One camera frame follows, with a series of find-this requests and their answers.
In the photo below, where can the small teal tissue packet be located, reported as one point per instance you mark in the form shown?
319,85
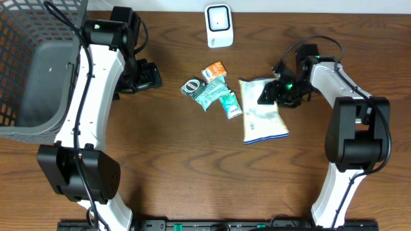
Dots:
230,105

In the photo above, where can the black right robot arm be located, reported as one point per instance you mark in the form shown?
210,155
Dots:
358,140

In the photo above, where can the orange white small box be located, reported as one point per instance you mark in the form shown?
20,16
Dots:
214,71

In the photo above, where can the yellow white snack bag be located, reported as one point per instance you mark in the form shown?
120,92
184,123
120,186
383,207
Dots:
260,122

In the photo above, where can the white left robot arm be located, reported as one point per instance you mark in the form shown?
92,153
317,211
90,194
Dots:
76,164

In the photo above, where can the teal snack packet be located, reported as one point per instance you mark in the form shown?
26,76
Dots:
213,91

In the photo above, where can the white barcode scanner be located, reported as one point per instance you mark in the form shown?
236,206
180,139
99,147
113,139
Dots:
219,26

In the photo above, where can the green Zam-Buk tin box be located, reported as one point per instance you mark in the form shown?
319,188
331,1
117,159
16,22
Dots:
193,88

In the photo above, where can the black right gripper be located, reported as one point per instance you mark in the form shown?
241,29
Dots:
271,88

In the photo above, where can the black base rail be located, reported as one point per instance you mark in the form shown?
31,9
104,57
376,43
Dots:
277,224

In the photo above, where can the black plastic mesh basket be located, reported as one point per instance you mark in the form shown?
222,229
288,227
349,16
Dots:
39,65

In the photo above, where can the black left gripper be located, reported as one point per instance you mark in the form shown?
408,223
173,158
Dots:
149,80

